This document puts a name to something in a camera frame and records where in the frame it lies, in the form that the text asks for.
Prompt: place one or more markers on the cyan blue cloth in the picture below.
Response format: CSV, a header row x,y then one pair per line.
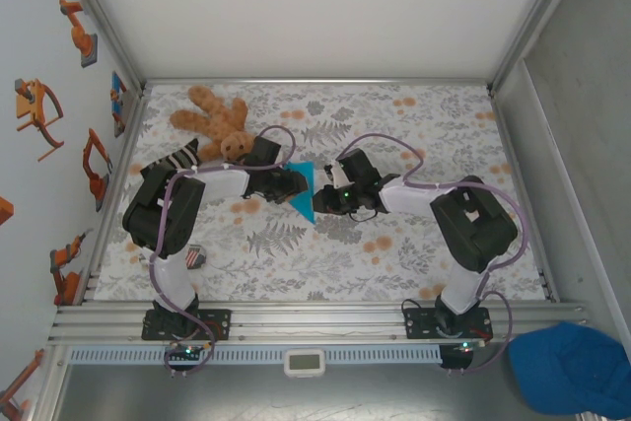
x,y
306,206

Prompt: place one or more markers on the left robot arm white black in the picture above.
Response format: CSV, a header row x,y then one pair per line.
x,y
153,214

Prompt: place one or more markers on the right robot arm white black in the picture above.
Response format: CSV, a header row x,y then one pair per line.
x,y
468,229

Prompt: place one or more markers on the floral fern print tablecloth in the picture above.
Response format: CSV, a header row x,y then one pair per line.
x,y
345,263

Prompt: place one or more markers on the brown teddy bear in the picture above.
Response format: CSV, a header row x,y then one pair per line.
x,y
217,115

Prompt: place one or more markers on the black white striped sock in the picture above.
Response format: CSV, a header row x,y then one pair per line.
x,y
180,157

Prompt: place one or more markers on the american flag patterned sock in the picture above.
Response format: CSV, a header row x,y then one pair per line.
x,y
194,257

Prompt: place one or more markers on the white digital timer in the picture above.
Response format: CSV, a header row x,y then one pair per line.
x,y
304,363

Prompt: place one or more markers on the small LED circuit board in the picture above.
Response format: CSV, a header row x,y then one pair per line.
x,y
189,351
466,345

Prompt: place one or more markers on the blue cap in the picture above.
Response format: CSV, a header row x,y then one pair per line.
x,y
567,371

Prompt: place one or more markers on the aluminium back rail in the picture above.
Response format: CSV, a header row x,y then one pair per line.
x,y
315,81

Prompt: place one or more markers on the aluminium front rail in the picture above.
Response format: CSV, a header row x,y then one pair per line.
x,y
315,322

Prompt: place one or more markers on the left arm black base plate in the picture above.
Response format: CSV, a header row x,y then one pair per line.
x,y
222,322

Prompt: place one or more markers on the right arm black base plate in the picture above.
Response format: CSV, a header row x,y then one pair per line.
x,y
416,325

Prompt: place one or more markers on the aluminium side rail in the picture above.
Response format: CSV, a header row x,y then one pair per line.
x,y
116,184
525,194

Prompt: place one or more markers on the blue orange wall sticker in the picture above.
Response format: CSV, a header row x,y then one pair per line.
x,y
118,95

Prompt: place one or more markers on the aluminium frame post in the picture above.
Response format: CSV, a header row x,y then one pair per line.
x,y
106,21
530,21

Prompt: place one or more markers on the orange gripper wall sticker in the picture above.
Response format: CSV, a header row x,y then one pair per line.
x,y
29,110

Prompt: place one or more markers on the orange block wall sticker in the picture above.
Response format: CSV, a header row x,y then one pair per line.
x,y
5,209

